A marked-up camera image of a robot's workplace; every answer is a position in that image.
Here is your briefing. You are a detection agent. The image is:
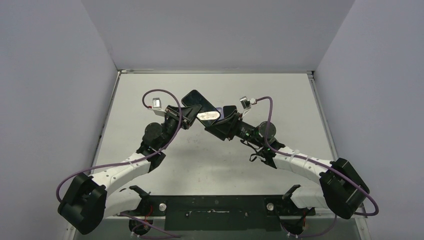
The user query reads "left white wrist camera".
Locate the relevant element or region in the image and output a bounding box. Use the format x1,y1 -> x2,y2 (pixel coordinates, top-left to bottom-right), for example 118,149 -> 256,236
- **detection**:
149,97 -> 166,117

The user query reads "clear lilac phone case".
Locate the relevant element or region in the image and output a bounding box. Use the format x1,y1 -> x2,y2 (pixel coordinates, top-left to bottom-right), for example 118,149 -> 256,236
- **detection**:
215,107 -> 225,120

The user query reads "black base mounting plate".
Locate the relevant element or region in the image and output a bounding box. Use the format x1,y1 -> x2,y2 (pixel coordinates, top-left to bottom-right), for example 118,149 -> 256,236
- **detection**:
128,195 -> 316,232

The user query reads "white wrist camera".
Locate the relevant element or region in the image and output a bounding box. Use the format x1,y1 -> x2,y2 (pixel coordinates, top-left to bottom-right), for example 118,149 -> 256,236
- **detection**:
239,96 -> 257,118
149,97 -> 166,117

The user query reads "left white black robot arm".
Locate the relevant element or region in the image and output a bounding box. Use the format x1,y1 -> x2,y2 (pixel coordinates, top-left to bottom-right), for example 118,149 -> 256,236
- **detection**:
57,105 -> 202,235

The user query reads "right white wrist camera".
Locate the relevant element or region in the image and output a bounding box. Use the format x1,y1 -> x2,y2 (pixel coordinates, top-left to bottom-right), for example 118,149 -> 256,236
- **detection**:
239,96 -> 257,118

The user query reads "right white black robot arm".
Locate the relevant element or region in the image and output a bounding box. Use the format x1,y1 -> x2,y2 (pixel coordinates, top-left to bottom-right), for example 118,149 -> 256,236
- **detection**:
197,111 -> 370,219

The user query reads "black coiled wrist cable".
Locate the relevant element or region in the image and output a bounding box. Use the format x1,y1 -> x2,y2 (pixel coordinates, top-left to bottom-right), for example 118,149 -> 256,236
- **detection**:
249,142 -> 269,163

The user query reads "aluminium table frame rail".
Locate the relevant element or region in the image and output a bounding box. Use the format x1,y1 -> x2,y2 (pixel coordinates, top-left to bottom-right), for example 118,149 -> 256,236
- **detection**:
306,70 -> 366,239

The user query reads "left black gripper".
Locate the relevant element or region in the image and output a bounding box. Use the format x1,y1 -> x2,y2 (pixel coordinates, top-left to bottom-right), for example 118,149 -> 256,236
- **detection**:
160,104 -> 202,150

